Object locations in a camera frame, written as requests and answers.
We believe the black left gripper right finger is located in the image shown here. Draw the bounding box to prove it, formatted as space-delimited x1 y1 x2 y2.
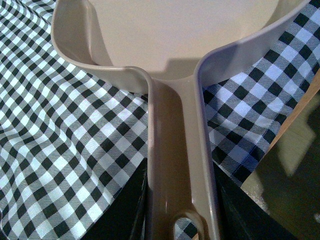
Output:
213 164 296 240

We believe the beige plastic dustpan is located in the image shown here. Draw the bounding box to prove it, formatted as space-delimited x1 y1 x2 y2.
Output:
51 0 308 240

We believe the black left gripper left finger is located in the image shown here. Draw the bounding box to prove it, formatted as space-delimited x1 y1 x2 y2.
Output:
82 158 148 240

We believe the black white checkered tablecloth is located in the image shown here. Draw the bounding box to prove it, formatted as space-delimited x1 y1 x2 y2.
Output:
0 0 320 240

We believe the dark glossy object at right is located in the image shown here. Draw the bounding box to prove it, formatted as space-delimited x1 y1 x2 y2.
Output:
241 94 320 240

